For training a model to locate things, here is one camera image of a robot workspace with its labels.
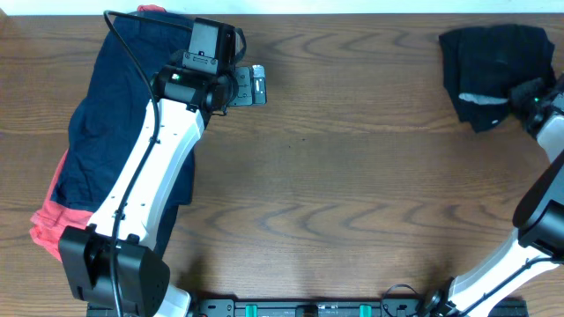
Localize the black shorts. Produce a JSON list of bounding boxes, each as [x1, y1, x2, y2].
[[439, 24, 555, 133]]

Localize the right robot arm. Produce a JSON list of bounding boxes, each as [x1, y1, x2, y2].
[[416, 77, 563, 316]]

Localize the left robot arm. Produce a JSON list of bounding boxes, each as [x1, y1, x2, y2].
[[59, 18, 266, 316]]

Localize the black garment under pile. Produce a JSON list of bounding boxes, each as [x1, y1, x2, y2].
[[154, 205, 179, 258]]

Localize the navy blue shorts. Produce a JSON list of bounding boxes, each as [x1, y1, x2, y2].
[[48, 11, 193, 211]]

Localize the red shorts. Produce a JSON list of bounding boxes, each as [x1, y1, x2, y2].
[[29, 4, 168, 263]]

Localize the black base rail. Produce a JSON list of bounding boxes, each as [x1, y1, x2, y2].
[[85, 299, 530, 317]]

